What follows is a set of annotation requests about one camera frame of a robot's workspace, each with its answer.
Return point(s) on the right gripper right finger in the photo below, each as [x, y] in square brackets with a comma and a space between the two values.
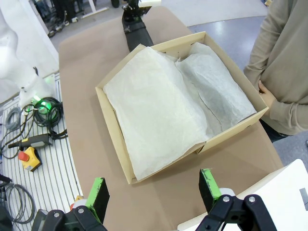
[208, 190]

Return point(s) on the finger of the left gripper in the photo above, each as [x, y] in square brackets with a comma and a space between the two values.
[139, 18]
[127, 18]

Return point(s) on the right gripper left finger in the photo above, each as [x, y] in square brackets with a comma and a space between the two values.
[97, 199]

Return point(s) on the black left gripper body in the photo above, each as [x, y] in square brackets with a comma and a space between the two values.
[134, 7]

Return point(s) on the brown cardboard shoe box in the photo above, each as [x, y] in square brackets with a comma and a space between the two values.
[235, 131]

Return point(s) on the white tissue paper sheet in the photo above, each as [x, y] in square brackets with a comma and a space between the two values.
[154, 101]

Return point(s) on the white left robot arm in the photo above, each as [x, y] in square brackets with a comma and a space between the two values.
[9, 60]

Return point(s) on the person's left forearm beige sleeve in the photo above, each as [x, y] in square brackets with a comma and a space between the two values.
[291, 118]

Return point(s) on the person's left hand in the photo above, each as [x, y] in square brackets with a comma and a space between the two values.
[266, 95]

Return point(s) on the yellow emergency stop button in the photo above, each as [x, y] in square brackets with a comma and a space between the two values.
[78, 198]
[32, 160]

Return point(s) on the grey slatted metal platform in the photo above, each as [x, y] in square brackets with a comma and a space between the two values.
[55, 173]

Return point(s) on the person in black trousers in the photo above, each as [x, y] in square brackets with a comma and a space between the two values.
[68, 9]

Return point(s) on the black wheeled base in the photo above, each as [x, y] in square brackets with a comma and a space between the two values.
[56, 29]

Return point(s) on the person in beige sweater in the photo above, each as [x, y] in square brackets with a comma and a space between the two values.
[286, 48]

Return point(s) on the white desk frame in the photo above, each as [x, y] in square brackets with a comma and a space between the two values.
[94, 8]

